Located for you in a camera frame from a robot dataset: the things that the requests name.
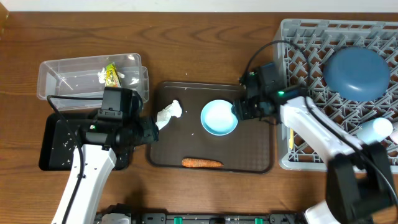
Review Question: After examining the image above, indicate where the green orange snack wrapper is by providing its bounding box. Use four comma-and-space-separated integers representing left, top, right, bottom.
104, 63, 122, 88

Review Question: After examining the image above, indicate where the orange carrot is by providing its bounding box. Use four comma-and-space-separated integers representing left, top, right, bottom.
182, 158, 223, 168

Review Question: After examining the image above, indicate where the light blue plastic cup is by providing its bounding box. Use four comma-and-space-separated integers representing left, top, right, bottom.
356, 118, 393, 144

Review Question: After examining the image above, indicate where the pale yellow plastic spoon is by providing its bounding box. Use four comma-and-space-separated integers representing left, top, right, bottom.
289, 128, 294, 150

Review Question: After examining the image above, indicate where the dark blue plate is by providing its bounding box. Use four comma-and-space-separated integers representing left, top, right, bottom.
323, 47, 391, 101

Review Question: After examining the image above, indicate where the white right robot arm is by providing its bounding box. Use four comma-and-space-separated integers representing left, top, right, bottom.
232, 86, 397, 223

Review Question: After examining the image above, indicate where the white tissue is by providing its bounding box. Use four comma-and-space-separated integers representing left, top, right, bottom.
97, 68, 125, 83

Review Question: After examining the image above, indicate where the white napkin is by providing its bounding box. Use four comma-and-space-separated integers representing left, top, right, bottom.
155, 100, 182, 130

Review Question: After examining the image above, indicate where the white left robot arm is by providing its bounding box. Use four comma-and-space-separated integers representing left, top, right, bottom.
52, 116, 159, 223

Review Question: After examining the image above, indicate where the light blue bowl with rice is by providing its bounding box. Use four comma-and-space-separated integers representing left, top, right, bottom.
200, 100, 238, 136

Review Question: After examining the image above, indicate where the dark brown serving tray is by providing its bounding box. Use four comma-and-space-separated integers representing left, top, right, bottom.
146, 82, 274, 174

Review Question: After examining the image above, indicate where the black plastic bin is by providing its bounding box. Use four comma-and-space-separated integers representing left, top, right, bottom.
39, 111, 132, 171

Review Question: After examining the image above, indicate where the grey plastic dishwasher rack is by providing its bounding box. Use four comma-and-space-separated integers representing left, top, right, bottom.
272, 18, 398, 174

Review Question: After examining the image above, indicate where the clear plastic bin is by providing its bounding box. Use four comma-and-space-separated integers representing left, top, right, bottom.
37, 53, 149, 111

